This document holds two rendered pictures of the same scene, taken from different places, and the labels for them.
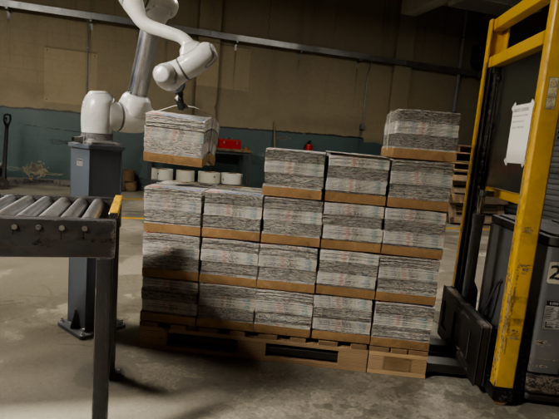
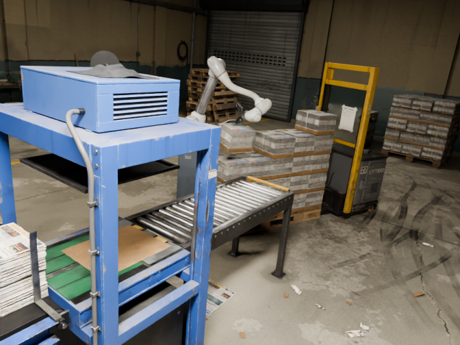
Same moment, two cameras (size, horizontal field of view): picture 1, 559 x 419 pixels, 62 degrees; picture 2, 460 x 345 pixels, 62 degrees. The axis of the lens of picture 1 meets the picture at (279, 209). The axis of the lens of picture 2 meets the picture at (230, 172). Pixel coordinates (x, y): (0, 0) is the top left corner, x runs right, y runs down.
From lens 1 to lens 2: 2.98 m
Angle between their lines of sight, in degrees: 38
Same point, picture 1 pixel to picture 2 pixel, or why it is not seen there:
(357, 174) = (304, 144)
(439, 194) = (328, 146)
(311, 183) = (290, 150)
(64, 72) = not seen: outside the picture
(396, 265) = (314, 177)
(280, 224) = (278, 170)
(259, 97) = (61, 33)
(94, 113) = not seen: hidden behind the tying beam
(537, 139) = (364, 126)
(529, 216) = (359, 152)
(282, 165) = (280, 144)
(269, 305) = not seen: hidden behind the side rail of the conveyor
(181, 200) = (242, 168)
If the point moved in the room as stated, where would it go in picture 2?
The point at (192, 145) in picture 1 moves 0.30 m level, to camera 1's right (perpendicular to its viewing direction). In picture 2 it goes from (248, 142) to (271, 140)
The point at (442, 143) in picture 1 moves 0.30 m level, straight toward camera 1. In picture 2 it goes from (330, 127) to (346, 133)
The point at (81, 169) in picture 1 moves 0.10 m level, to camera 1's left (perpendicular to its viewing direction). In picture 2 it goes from (189, 160) to (179, 161)
